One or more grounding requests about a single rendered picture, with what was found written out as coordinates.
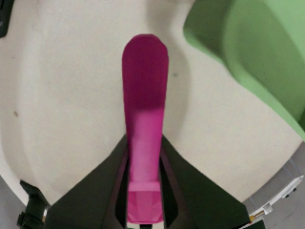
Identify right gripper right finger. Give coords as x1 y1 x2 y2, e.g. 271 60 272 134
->
158 134 251 229

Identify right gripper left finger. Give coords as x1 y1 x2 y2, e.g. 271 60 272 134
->
43 134 131 229

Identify black stapler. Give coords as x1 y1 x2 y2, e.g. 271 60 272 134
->
139 224 153 229

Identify green rectangular tray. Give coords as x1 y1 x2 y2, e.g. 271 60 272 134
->
181 0 305 142

